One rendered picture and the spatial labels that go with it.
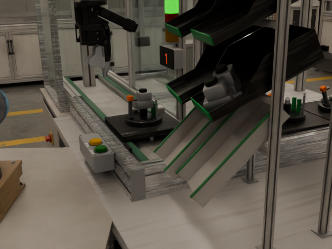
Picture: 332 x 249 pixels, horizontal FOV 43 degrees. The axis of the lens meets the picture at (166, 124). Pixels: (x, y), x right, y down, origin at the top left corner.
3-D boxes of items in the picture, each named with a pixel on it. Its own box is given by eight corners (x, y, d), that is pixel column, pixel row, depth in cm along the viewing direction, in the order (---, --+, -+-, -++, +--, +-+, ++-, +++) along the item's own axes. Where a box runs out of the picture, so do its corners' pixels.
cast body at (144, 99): (137, 110, 154) (136, 91, 152) (133, 106, 158) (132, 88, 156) (158, 106, 157) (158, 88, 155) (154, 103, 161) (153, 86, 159)
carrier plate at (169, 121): (123, 142, 145) (123, 136, 144) (104, 121, 166) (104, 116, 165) (186, 131, 153) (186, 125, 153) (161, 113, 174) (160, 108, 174)
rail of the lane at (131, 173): (131, 202, 124) (129, 168, 120) (70, 117, 201) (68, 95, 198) (148, 198, 126) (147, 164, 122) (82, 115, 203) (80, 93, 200)
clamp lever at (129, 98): (128, 116, 155) (128, 96, 152) (126, 115, 156) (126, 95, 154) (138, 115, 156) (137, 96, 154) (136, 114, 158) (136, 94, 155)
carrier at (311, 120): (279, 137, 146) (282, 103, 142) (241, 118, 167) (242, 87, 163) (333, 127, 155) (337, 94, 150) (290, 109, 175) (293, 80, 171)
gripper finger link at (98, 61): (88, 78, 120) (85, 45, 117) (108, 76, 122) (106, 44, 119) (91, 80, 117) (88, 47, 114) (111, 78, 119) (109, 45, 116)
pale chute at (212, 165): (203, 208, 95) (189, 197, 93) (187, 182, 107) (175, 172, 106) (290, 116, 93) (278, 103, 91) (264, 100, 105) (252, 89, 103)
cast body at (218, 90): (207, 115, 92) (194, 88, 90) (210, 106, 96) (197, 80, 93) (244, 104, 89) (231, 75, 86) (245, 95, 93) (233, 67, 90)
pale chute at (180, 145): (175, 180, 108) (163, 171, 107) (164, 160, 120) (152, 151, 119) (251, 100, 106) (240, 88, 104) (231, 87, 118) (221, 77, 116)
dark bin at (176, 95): (181, 104, 102) (168, 78, 100) (169, 92, 114) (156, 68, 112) (281, 50, 104) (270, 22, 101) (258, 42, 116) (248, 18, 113)
